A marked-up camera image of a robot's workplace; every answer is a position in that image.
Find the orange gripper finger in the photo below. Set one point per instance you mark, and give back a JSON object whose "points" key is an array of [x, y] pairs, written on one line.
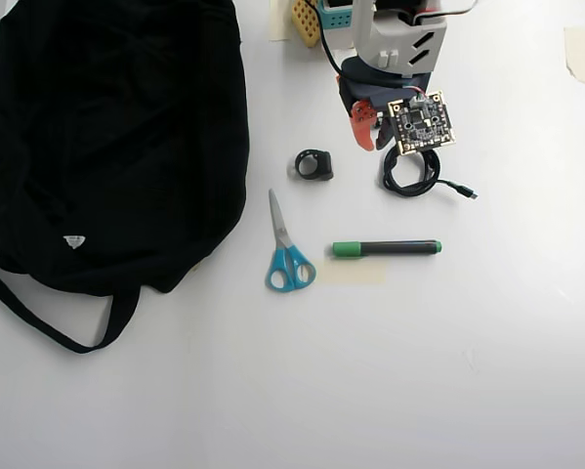
{"points": [[362, 127]]}

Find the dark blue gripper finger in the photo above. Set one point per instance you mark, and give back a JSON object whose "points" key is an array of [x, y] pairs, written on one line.
{"points": [[384, 134]]}

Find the green marker with black barrel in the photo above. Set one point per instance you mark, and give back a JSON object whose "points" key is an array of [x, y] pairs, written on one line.
{"points": [[394, 248]]}

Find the white grey teal robot arm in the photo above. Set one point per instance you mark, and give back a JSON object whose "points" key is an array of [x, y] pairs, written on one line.
{"points": [[370, 39]]}

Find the yellow perforated robot base part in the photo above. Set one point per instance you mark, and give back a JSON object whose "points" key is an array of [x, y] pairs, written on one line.
{"points": [[305, 22]]}

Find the black fabric bag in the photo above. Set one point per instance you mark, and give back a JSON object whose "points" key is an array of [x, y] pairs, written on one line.
{"points": [[101, 146]]}

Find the narrow beige masking tape strip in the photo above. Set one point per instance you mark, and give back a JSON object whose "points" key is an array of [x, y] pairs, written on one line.
{"points": [[278, 24]]}

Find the wide beige masking tape strip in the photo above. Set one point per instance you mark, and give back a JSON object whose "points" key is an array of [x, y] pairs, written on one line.
{"points": [[355, 274]]}

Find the torn beige masking tape piece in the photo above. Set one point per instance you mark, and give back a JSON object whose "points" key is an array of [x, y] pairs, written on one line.
{"points": [[579, 54]]}

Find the bare camera circuit board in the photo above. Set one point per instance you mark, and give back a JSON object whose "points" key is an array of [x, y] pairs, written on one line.
{"points": [[421, 122]]}

